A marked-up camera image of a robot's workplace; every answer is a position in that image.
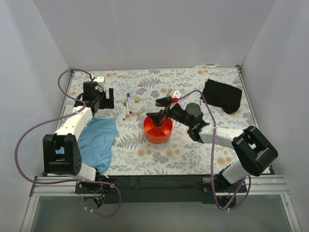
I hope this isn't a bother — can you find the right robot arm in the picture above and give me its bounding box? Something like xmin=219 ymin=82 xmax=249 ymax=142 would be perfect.
xmin=146 ymin=97 xmax=278 ymax=192

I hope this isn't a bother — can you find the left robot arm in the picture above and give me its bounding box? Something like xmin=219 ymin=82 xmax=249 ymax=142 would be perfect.
xmin=42 ymin=76 xmax=116 ymax=193

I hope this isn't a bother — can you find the green capped marker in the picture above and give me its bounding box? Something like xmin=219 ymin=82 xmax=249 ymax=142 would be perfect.
xmin=122 ymin=102 xmax=126 ymax=121

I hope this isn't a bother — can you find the orange capped marker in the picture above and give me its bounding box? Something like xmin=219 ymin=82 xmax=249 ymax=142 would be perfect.
xmin=126 ymin=98 xmax=129 ymax=115

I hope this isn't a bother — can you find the orange round divided organizer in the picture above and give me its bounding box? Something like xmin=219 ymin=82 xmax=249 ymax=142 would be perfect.
xmin=143 ymin=116 xmax=173 ymax=144

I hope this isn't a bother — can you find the blue capped marker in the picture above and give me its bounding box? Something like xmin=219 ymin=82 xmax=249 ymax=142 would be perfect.
xmin=127 ymin=93 xmax=133 ymax=114

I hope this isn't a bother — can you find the black folded cloth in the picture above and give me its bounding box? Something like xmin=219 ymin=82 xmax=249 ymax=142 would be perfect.
xmin=202 ymin=79 xmax=242 ymax=114

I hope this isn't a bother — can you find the light blue cloth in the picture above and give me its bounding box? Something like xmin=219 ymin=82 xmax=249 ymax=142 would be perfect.
xmin=55 ymin=116 xmax=117 ymax=173

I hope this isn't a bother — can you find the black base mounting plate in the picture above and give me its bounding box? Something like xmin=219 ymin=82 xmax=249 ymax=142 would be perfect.
xmin=74 ymin=175 xmax=247 ymax=203

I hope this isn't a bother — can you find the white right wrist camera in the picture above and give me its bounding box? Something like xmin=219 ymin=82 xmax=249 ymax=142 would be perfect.
xmin=167 ymin=89 xmax=182 ymax=103

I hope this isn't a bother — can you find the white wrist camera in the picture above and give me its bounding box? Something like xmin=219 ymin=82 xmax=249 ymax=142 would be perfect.
xmin=94 ymin=76 xmax=106 ymax=92
xmin=167 ymin=89 xmax=182 ymax=103

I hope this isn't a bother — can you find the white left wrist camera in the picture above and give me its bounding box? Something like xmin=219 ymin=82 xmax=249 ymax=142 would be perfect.
xmin=94 ymin=76 xmax=106 ymax=92

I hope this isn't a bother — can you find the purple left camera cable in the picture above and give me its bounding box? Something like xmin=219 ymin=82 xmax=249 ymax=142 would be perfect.
xmin=14 ymin=69 xmax=122 ymax=217

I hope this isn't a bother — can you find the aluminium front rail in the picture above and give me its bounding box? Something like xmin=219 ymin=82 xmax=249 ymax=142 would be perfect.
xmin=30 ymin=174 xmax=289 ymax=196

